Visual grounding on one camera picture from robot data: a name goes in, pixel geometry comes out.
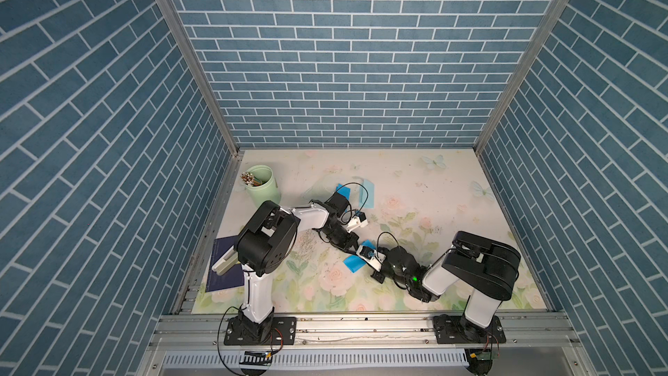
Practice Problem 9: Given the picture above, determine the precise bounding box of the aluminium mounting rail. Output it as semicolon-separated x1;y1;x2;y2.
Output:
149;310;580;351

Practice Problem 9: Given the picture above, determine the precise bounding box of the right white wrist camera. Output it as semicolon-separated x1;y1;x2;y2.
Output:
357;245;386;273

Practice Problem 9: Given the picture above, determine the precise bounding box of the green pencil cup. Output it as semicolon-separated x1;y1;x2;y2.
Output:
245;165;281;207

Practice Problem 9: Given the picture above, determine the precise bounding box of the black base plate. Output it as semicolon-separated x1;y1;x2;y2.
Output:
432;314;506;345
224;313;297;346

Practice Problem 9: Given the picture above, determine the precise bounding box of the right camera black cable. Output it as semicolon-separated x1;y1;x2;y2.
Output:
376;230;401;252

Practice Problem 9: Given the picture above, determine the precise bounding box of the white stapler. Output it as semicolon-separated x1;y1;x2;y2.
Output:
210;247;238;276

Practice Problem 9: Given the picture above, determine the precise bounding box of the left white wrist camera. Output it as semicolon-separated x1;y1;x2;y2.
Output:
345;212;368;233

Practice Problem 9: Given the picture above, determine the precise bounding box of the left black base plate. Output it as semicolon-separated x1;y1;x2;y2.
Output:
224;313;297;346

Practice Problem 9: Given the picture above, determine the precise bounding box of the dark blue notebook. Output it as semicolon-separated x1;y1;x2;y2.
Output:
205;236;245;292

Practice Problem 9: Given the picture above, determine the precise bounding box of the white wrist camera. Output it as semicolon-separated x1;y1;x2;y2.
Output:
357;245;386;273
345;212;368;233

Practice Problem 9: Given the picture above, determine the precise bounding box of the blue paper sheet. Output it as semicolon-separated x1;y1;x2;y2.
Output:
336;184;351;199
343;240;376;273

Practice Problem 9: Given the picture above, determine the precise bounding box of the camera black cable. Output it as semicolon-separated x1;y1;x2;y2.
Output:
376;230;401;252
337;182;371;215

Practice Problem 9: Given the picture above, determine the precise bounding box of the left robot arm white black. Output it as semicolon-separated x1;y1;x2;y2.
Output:
233;193;358;338

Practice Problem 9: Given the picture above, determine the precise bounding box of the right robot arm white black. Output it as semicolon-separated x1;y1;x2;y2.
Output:
357;231;521;344

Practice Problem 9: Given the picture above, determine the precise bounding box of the left camera black cable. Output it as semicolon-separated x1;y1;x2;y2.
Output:
337;182;371;215

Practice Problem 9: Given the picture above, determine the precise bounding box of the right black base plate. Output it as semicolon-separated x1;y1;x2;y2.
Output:
432;314;506;345

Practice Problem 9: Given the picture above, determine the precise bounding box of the light blue square paper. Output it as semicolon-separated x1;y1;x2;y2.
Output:
359;179;375;210

